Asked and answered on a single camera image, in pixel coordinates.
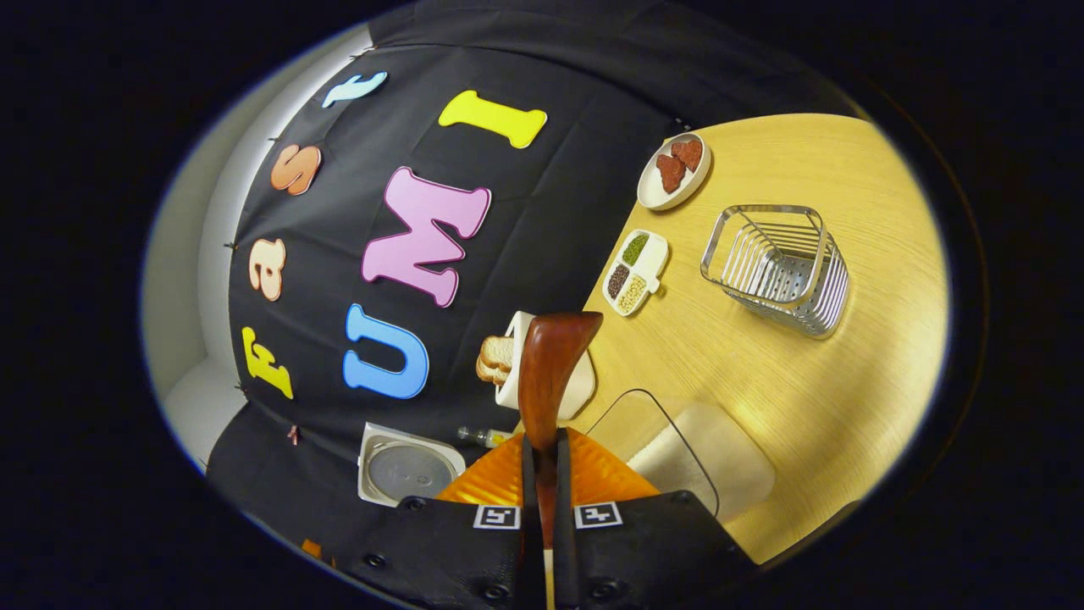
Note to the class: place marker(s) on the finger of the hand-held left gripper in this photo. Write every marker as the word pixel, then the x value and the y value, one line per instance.
pixel 315 550

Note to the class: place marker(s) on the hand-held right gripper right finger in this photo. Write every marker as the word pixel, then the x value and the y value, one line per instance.
pixel 565 542

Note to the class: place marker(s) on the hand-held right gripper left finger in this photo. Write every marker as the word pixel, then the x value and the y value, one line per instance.
pixel 531 525

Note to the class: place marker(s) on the white rice cooker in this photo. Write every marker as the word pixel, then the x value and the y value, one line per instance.
pixel 411 470

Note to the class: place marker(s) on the brown wooden spoon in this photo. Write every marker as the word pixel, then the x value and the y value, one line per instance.
pixel 550 373

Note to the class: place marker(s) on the clear box of rice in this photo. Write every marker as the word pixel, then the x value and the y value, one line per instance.
pixel 711 466

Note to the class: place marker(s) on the small glass bottle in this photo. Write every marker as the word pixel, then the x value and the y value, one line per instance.
pixel 484 437

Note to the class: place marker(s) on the white toaster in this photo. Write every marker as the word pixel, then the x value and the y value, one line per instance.
pixel 580 394

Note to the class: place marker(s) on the toast bread slice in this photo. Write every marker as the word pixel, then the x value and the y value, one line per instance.
pixel 489 373
pixel 500 349

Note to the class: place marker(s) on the white divided dish with beans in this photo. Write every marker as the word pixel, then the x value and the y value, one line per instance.
pixel 635 273

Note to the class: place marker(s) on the white round plate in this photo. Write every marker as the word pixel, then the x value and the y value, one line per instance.
pixel 650 196

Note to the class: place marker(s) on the red meat piece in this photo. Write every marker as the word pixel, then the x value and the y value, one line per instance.
pixel 671 173
pixel 688 154

